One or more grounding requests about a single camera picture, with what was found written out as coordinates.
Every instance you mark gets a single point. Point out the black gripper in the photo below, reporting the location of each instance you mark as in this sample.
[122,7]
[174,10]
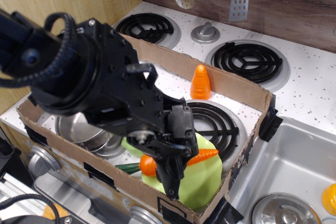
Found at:
[176,141]

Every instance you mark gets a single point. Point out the orange toy carrot green stem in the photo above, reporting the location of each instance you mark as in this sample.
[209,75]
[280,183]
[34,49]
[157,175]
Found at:
[148,166]

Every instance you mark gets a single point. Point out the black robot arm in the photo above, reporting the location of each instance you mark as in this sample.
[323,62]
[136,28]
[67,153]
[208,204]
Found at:
[91,69]

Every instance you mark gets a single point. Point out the light green plastic plate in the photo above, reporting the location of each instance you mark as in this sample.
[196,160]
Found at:
[202,178]

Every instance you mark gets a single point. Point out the small orange carrot cone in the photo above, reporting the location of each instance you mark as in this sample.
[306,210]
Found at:
[200,85]

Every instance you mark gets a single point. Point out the light green toy vegetable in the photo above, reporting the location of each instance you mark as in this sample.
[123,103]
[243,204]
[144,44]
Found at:
[131,149]

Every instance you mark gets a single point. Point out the lower front silver knob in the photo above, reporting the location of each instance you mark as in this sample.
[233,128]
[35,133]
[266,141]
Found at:
[139,215]

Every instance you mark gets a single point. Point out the front right black burner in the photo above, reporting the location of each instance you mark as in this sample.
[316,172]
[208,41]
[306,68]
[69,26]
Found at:
[220,126]

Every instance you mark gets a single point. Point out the black burner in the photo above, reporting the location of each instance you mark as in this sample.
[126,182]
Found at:
[256,61]
[220,126]
[154,28]

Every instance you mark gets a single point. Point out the steel cooking pot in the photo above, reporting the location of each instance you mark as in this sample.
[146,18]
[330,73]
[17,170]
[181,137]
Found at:
[77,130]

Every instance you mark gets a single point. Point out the steel pot lid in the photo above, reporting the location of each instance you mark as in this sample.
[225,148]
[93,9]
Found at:
[283,208]

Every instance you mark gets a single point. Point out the front panel silver knob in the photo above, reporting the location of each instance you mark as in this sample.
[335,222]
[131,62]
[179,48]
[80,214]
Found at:
[42,162]

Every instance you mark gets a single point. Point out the silver sink basin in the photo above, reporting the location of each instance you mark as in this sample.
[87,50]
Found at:
[298,160]

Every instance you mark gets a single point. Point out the back silver stove knob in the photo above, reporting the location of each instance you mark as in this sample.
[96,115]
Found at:
[205,34]

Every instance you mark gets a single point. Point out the back right black burner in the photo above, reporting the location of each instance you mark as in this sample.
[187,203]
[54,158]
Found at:
[256,61]

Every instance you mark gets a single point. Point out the back left black burner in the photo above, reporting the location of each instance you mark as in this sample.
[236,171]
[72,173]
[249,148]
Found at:
[154,28]

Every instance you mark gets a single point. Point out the yellow toy in sink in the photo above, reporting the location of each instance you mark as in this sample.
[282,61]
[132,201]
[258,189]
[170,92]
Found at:
[328,199]

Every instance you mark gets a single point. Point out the hanging metal spatula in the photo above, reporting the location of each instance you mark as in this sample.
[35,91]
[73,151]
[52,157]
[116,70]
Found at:
[238,11]

